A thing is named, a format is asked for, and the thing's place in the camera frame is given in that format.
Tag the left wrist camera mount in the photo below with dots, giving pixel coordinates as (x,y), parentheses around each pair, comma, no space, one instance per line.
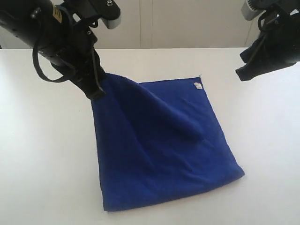
(90,11)

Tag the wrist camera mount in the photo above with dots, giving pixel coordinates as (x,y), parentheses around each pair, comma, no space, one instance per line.
(252,8)
(90,11)

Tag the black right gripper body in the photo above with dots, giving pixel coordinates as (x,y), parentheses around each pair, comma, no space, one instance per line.
(280,27)

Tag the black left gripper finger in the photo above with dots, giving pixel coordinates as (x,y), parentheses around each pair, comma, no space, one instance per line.
(92,75)

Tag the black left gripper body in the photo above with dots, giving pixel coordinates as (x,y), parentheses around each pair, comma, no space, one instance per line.
(59,48)

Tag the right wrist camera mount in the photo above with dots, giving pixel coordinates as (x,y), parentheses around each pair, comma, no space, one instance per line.
(252,8)

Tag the blue microfiber towel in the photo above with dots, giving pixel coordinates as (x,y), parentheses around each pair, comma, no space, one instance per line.
(158,142)

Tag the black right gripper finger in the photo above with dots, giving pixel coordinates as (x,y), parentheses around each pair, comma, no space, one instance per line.
(247,54)
(249,71)

